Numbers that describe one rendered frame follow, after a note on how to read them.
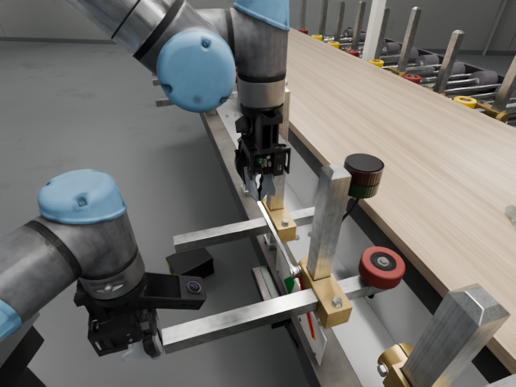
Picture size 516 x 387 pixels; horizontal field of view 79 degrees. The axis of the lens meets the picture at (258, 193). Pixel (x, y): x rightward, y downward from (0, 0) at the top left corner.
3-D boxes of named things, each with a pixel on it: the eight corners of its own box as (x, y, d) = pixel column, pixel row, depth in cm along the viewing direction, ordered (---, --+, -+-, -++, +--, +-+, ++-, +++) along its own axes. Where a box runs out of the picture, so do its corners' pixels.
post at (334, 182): (302, 343, 74) (332, 174, 45) (297, 330, 77) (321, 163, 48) (316, 339, 75) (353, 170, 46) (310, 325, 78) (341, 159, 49)
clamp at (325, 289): (324, 329, 57) (328, 314, 54) (295, 273, 67) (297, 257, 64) (351, 321, 58) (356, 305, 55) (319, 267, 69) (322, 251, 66)
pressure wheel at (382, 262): (364, 318, 62) (378, 281, 55) (344, 286, 68) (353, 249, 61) (398, 307, 64) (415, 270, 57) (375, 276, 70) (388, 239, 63)
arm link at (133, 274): (138, 229, 43) (138, 276, 36) (145, 252, 45) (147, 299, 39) (77, 241, 41) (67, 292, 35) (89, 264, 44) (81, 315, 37)
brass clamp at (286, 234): (274, 245, 78) (275, 230, 75) (258, 211, 88) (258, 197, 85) (297, 239, 79) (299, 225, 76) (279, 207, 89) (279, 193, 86)
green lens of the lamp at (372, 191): (352, 201, 48) (354, 190, 47) (332, 180, 53) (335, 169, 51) (385, 194, 49) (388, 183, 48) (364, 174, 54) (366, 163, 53)
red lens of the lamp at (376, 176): (355, 188, 47) (357, 176, 45) (335, 167, 51) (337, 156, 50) (388, 181, 48) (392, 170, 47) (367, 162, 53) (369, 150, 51)
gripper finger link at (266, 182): (266, 214, 61) (266, 175, 56) (257, 196, 66) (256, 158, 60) (281, 211, 62) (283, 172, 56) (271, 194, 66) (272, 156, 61)
